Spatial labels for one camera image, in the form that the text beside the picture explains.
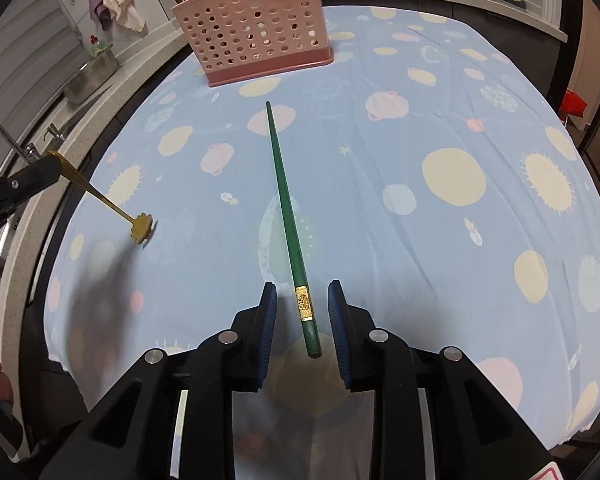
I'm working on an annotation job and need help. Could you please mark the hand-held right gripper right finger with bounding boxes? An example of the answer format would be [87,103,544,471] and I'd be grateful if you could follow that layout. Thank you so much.
[327,280,551,480]

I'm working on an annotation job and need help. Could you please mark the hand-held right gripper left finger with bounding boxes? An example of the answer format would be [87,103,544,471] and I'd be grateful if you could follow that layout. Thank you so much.
[37,282,278,480]

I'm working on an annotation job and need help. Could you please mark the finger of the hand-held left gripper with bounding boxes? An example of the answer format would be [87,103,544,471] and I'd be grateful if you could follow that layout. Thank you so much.
[0,156,63,248]

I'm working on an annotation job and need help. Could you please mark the green chopstick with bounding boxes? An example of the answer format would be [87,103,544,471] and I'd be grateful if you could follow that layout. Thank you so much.
[265,101,324,359]

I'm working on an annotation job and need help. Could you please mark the gold flower spoon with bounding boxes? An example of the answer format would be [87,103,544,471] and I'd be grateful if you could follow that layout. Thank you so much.
[47,151,156,247]

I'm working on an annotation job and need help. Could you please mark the pink perforated utensil basket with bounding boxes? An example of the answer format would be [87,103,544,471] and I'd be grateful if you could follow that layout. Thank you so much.
[171,0,334,88]

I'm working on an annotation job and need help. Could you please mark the grey kitchen counter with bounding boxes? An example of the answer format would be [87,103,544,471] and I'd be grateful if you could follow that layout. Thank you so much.
[0,0,568,321]

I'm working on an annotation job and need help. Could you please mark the chrome faucet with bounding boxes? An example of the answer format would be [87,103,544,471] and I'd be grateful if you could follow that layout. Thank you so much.
[0,116,38,163]

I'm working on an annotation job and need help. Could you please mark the steel colander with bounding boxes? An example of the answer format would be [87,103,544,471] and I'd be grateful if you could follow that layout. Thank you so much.
[62,45,120,106]

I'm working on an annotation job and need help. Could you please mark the blue planet print tablecloth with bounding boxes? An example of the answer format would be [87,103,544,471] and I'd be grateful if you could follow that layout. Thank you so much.
[42,2,600,448]

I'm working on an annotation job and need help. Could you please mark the purple hanging cloth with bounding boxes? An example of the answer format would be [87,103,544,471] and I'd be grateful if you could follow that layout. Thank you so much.
[87,0,113,28]

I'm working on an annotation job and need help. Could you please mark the red bag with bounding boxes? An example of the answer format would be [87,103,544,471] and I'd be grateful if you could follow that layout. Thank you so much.
[560,89,588,117]

